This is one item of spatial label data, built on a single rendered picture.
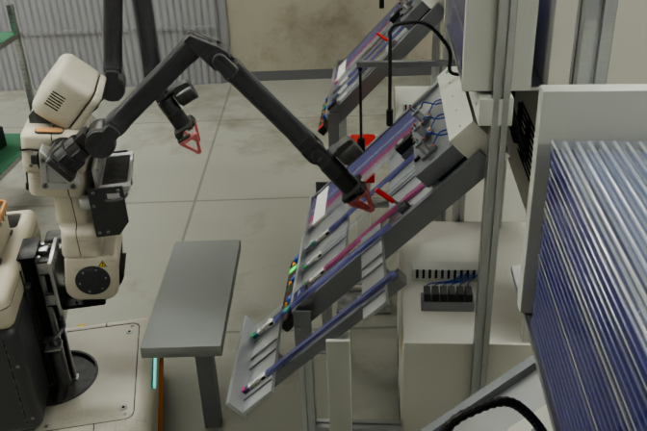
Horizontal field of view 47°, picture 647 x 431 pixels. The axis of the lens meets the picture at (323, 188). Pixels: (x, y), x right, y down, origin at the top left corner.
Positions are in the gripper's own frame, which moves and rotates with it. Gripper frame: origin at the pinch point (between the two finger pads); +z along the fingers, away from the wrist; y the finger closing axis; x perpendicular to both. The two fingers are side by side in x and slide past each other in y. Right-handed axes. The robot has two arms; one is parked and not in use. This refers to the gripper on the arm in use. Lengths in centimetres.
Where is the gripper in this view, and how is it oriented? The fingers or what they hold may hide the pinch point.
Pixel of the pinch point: (371, 208)
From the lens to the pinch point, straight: 221.4
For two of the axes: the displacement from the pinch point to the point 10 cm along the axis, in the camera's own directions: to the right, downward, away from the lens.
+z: 6.7, 6.8, 3.0
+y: 0.6, -4.5, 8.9
